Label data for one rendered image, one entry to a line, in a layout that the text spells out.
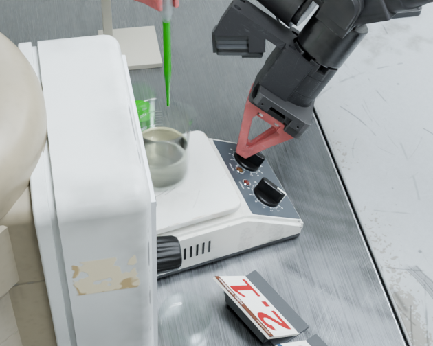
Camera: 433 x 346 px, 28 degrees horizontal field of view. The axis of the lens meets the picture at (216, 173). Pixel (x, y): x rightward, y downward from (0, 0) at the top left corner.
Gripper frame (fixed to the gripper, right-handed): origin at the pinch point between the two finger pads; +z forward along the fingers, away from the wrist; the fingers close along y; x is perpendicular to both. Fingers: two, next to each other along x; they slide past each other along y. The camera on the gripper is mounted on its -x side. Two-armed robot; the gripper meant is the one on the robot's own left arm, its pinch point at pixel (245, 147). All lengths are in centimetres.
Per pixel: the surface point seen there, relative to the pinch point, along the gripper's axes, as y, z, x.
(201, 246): 12.1, 6.5, 0.6
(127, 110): 63, -33, -15
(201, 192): 9.9, 2.1, -2.6
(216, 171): 6.7, 0.7, -2.1
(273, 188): 4.9, -0.3, 4.4
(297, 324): 15.4, 6.1, 13.3
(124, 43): -21.5, 8.1, -18.5
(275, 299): 13.0, 6.6, 10.5
